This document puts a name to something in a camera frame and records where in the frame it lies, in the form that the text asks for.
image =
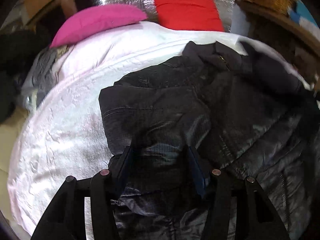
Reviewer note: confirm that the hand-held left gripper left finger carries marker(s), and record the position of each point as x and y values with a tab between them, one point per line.
124	166

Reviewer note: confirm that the red pillow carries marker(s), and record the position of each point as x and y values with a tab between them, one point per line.
185	10

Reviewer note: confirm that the grey cloth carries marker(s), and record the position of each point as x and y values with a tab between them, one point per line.
42	72

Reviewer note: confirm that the pale pink bed blanket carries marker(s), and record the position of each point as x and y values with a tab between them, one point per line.
75	105

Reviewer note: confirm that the brown wooden table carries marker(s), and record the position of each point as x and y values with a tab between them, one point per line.
40	2

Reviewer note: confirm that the curved wooden furniture edge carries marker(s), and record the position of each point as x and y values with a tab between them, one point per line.
280	22

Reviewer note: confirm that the black puffer jacket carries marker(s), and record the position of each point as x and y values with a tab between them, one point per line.
175	105

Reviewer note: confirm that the pile of black clothes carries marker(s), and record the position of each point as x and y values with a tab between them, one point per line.
17	62

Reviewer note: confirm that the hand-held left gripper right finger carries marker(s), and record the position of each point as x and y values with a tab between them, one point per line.
198	171

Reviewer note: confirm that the magenta pillow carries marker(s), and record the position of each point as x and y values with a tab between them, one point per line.
100	20

